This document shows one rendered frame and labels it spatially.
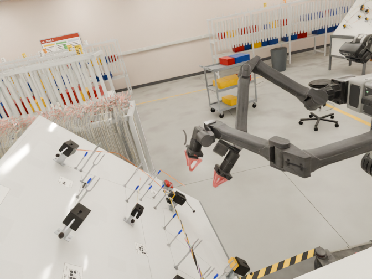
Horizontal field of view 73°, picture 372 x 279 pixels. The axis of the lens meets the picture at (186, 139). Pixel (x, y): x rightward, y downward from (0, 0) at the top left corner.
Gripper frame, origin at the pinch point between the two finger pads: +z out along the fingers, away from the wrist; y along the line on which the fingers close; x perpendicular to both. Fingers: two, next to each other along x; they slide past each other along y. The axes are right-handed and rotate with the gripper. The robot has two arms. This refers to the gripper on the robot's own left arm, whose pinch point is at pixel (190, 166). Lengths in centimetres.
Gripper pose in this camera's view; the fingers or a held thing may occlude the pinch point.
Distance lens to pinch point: 120.7
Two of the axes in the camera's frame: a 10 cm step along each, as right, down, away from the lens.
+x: 9.6, 1.5, 2.5
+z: -2.3, 9.3, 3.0
